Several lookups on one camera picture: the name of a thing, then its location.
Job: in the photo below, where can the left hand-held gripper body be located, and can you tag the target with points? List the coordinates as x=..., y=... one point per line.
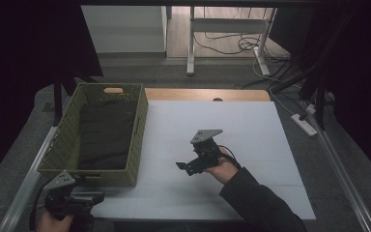
x=61, y=193

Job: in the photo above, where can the white power strip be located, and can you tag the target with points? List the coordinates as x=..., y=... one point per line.
x=303, y=124

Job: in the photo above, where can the dark cloth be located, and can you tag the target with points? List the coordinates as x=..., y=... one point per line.
x=106, y=135

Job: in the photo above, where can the green woven basket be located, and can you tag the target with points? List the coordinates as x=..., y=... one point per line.
x=67, y=141

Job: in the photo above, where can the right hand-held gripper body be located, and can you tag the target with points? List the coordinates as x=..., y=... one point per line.
x=206, y=150

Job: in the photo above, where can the person's right hand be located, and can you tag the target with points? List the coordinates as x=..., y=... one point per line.
x=223, y=170

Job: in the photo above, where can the white desk frame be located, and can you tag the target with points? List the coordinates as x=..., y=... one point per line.
x=191, y=48

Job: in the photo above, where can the black metal stand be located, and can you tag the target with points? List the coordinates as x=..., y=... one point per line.
x=319, y=90

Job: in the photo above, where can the aluminium rail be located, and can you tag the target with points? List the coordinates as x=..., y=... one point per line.
x=341, y=174
x=29, y=180

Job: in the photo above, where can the wooden table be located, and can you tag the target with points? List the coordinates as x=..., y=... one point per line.
x=206, y=94

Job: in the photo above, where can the person's left hand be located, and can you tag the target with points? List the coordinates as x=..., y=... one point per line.
x=53, y=223

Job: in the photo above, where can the white cabinet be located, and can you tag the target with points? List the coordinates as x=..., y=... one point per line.
x=125, y=29

